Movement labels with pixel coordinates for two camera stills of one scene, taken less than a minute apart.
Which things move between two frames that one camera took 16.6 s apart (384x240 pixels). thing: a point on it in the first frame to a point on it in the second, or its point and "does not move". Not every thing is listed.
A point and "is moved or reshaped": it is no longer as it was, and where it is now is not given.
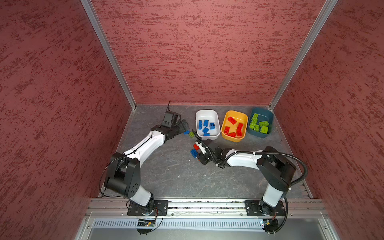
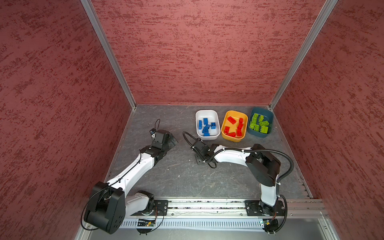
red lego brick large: [240, 126] is moved or reshaped
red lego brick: [239, 131] does not move
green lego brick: [263, 123] does not move
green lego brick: [264, 129] does not move
